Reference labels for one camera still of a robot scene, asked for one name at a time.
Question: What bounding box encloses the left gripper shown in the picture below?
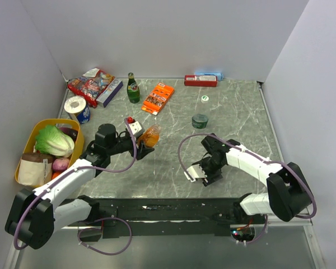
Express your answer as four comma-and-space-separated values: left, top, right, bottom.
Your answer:
107, 133, 154, 160

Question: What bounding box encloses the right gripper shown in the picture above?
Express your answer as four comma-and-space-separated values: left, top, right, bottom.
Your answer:
195, 156, 225, 187

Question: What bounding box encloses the orange juice bottle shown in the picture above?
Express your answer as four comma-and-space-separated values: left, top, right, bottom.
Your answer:
137, 124, 162, 148

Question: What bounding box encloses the clear plastic bottle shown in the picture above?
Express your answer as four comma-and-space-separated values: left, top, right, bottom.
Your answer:
192, 113, 209, 129

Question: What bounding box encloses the white green bottle cap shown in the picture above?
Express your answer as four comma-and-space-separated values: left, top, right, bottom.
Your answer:
201, 95, 209, 103

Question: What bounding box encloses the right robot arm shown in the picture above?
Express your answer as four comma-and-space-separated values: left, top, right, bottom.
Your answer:
188, 135, 317, 224

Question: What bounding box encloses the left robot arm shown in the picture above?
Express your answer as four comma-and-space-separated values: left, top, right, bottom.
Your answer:
4, 118, 154, 250

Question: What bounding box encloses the green glass bottle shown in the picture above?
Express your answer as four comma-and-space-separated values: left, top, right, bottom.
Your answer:
127, 72, 140, 104

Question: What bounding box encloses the orange snack box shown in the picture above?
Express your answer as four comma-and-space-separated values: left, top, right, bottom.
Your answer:
141, 82, 174, 115

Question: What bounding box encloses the white purple box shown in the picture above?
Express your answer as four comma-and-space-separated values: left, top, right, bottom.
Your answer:
96, 79, 123, 108

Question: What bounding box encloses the dark purple eggplant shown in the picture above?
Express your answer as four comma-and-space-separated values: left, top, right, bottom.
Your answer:
59, 127, 78, 143

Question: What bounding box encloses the toilet paper roll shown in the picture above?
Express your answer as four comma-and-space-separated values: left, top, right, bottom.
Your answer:
64, 96, 91, 124

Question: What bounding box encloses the red onion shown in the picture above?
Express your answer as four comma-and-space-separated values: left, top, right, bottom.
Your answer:
52, 157, 70, 172

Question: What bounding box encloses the red snack bag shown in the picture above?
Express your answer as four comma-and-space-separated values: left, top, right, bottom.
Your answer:
68, 68, 115, 108

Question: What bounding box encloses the red flat box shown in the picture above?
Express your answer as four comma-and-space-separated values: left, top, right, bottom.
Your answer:
184, 75, 218, 87

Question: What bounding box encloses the orange fruit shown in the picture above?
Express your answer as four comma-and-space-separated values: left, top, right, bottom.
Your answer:
51, 171, 62, 180

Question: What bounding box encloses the plastic cabbage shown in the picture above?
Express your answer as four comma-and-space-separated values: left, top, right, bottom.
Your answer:
35, 125, 74, 157

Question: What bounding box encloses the blue flat box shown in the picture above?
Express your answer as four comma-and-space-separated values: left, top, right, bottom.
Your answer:
194, 72, 223, 81

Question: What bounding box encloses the brown paper bag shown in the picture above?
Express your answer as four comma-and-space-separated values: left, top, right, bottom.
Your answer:
17, 152, 54, 187

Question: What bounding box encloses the yellow basket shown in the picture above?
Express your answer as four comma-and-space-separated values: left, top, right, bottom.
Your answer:
15, 119, 84, 188

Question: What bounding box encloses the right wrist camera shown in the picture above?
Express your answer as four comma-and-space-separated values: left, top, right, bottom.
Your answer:
184, 164, 207, 183

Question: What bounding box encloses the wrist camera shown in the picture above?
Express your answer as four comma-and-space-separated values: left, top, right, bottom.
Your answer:
124, 117, 145, 138
184, 164, 207, 183

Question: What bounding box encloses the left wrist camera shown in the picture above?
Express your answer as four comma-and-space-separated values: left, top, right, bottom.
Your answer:
124, 117, 145, 138

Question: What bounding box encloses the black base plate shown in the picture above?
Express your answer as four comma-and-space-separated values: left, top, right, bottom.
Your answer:
72, 198, 265, 239

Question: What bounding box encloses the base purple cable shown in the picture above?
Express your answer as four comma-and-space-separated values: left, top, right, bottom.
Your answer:
77, 215, 134, 256

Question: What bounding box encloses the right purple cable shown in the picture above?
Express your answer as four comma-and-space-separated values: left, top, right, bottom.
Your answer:
178, 133, 318, 243

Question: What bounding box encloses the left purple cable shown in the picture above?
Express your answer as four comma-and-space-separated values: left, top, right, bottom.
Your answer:
13, 117, 138, 250

